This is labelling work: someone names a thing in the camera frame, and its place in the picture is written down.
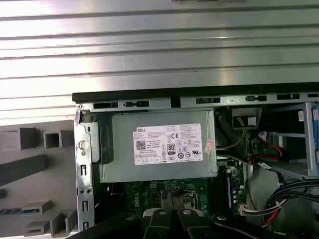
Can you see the black open PC case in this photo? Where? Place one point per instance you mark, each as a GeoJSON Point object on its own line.
{"type": "Point", "coordinates": [124, 95]}

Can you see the metal CPU socket cover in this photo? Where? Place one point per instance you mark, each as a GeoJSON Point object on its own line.
{"type": "Point", "coordinates": [192, 202]}

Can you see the metal drive cage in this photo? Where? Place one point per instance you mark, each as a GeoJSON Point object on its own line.
{"type": "Point", "coordinates": [291, 149]}

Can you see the green motherboard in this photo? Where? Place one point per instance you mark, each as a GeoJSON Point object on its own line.
{"type": "Point", "coordinates": [139, 191]}

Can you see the grey power supply unit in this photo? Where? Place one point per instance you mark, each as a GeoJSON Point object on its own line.
{"type": "Point", "coordinates": [119, 149]}

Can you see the grey parts rack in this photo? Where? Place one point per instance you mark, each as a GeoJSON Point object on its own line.
{"type": "Point", "coordinates": [62, 161]}

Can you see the blue drive carrier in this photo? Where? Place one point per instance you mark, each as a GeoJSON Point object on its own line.
{"type": "Point", "coordinates": [316, 129]}

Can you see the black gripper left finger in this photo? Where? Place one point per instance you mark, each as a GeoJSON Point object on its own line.
{"type": "Point", "coordinates": [159, 224]}

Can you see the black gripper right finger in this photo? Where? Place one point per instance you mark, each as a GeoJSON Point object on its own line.
{"type": "Point", "coordinates": [187, 224]}

